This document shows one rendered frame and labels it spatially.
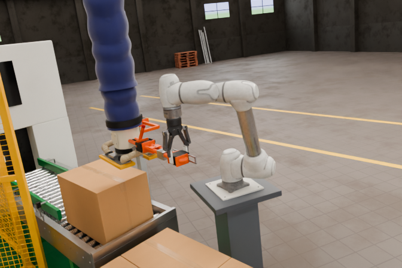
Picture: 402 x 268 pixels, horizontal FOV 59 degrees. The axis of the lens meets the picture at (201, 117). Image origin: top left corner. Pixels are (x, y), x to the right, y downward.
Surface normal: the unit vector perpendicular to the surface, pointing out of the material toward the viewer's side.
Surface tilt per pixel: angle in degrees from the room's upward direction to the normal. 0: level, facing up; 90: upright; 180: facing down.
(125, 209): 90
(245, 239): 90
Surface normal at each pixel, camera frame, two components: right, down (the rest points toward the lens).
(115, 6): 0.85, 0.24
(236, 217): 0.36, 0.18
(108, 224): 0.71, 0.08
